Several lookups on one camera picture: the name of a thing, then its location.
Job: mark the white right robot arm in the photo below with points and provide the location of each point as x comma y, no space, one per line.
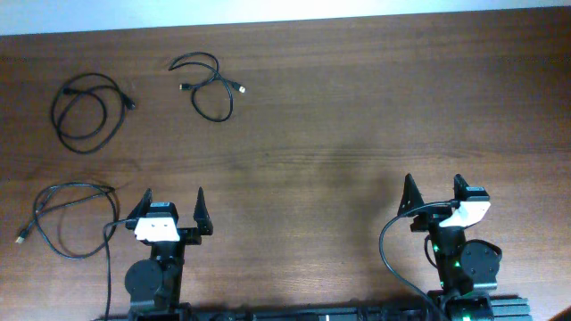
466,268

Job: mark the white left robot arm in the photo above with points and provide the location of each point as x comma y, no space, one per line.
154,284

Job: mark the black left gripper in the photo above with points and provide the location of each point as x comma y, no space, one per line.
191,234

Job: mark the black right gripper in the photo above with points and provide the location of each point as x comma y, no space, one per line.
416,197

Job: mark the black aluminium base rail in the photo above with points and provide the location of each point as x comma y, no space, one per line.
495,308

